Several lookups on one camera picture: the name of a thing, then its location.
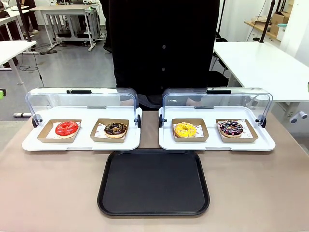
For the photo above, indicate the black camera stand pole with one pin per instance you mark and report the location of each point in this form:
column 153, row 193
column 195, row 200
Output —
column 23, row 19
column 266, row 19

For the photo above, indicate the small white table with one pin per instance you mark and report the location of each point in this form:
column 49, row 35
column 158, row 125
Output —
column 12, row 49

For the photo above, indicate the background person in dark clothes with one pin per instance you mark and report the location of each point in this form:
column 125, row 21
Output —
column 31, row 17

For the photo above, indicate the brown cardboard box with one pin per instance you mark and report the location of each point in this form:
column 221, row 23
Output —
column 280, row 18

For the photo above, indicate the white display case base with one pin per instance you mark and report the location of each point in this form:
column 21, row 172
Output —
column 212, row 145
column 82, row 145

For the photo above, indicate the clear display case lid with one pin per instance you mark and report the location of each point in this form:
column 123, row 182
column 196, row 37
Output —
column 218, row 91
column 79, row 91

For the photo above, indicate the person in black shirt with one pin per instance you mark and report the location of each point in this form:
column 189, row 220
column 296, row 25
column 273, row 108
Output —
column 164, row 36

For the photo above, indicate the wooden shelf board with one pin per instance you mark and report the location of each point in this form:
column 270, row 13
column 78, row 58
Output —
column 256, row 27

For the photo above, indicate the black plastic serving tray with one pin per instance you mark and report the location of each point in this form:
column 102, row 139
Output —
column 153, row 183

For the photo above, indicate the dark donut with colourful sprinkles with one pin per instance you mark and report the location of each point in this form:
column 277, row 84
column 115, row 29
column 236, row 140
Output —
column 225, row 131

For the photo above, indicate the red glazed donut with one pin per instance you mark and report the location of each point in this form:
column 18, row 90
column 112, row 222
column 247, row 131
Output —
column 60, row 130

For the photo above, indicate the white table foot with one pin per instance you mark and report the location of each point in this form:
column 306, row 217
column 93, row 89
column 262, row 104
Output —
column 22, row 114

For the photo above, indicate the beige top standing desk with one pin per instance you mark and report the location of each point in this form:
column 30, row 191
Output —
column 60, row 8

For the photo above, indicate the brown cardboard donut tray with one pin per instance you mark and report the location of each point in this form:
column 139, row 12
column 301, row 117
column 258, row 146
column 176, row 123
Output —
column 95, row 139
column 204, row 137
column 252, row 138
column 43, row 138

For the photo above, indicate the large white table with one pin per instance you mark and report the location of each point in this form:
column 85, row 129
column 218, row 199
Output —
column 260, row 67

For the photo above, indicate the yellow glazed sprinkle donut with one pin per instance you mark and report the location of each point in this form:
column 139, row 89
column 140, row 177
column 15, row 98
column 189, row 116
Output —
column 179, row 131

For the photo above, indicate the chocolate donut with nuts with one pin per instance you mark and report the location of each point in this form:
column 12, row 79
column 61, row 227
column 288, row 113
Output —
column 109, row 131

